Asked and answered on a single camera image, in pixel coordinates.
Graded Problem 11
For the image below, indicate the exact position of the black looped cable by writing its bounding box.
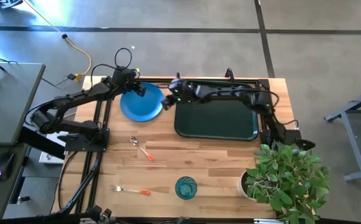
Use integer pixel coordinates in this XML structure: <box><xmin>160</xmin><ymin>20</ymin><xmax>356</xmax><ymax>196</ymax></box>
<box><xmin>114</xmin><ymin>47</ymin><xmax>134</xmax><ymax>69</ymax></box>

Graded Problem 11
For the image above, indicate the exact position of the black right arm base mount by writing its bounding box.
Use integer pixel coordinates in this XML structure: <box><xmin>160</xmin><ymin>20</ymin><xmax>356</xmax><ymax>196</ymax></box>
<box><xmin>259</xmin><ymin>128</ymin><xmax>302</xmax><ymax>147</ymax></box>

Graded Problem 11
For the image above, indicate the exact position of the teal ribbed glass cup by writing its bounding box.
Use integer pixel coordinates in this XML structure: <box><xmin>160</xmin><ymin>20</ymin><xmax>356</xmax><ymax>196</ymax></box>
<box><xmin>174</xmin><ymin>175</ymin><xmax>199</xmax><ymax>200</ymax></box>

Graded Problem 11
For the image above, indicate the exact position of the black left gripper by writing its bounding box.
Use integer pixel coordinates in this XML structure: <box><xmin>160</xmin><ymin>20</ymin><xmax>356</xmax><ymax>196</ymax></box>
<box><xmin>113</xmin><ymin>66</ymin><xmax>148</xmax><ymax>98</ymax></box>

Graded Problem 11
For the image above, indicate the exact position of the green leafy plant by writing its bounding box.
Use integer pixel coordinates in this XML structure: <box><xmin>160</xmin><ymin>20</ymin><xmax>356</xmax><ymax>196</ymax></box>
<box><xmin>245</xmin><ymin>141</ymin><xmax>331</xmax><ymax>224</ymax></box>

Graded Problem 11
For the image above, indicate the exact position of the fork with orange handle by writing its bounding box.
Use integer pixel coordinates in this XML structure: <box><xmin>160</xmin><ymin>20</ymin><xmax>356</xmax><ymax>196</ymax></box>
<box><xmin>110</xmin><ymin>184</ymin><xmax>152</xmax><ymax>197</ymax></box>

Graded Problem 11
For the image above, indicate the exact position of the grey side table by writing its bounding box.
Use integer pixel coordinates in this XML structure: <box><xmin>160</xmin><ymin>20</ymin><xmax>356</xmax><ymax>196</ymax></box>
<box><xmin>0</xmin><ymin>61</ymin><xmax>47</xmax><ymax>146</ymax></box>

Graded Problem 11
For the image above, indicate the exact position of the black computer mouse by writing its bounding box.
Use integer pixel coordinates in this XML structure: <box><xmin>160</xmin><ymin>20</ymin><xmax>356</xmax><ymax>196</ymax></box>
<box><xmin>0</xmin><ymin>151</ymin><xmax>16</xmax><ymax>182</ymax></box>

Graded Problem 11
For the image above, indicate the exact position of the spoon with orange handle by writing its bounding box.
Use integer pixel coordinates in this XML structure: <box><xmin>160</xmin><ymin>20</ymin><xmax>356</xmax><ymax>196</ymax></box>
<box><xmin>129</xmin><ymin>136</ymin><xmax>156</xmax><ymax>162</ymax></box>

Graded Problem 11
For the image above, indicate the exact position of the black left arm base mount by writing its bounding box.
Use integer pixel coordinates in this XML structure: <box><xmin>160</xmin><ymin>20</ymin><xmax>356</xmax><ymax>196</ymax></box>
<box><xmin>57</xmin><ymin>128</ymin><xmax>110</xmax><ymax>154</ymax></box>

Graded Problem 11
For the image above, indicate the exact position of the white paper sheet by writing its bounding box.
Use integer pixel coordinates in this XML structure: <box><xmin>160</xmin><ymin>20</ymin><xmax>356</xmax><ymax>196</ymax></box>
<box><xmin>38</xmin><ymin>132</ymin><xmax>69</xmax><ymax>165</ymax></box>

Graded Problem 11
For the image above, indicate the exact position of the dark green tray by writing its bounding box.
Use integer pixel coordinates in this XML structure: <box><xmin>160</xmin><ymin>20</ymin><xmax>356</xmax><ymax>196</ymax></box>
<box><xmin>174</xmin><ymin>80</ymin><xmax>260</xmax><ymax>141</ymax></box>

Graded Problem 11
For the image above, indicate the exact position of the white plant pot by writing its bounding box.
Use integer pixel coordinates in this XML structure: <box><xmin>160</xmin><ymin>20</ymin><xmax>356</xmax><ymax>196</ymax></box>
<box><xmin>236</xmin><ymin>170</ymin><xmax>256</xmax><ymax>200</ymax></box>

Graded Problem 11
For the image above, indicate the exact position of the blue plate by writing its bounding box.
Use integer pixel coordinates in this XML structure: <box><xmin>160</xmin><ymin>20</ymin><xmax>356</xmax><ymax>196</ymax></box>
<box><xmin>120</xmin><ymin>82</ymin><xmax>165</xmax><ymax>123</ymax></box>

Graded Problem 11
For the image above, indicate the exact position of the yellow cable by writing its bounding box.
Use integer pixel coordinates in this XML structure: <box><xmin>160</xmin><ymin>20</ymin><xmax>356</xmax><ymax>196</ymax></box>
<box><xmin>22</xmin><ymin>0</ymin><xmax>93</xmax><ymax>83</ymax></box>

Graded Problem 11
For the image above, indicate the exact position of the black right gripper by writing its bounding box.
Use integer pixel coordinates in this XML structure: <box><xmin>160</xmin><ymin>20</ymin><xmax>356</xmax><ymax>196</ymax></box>
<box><xmin>161</xmin><ymin>78</ymin><xmax>198</xmax><ymax>111</ymax></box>

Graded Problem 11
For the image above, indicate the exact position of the grey metal desk frame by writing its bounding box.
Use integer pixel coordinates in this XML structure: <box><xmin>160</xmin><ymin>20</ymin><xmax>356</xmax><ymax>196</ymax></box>
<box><xmin>323</xmin><ymin>86</ymin><xmax>361</xmax><ymax>182</ymax></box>

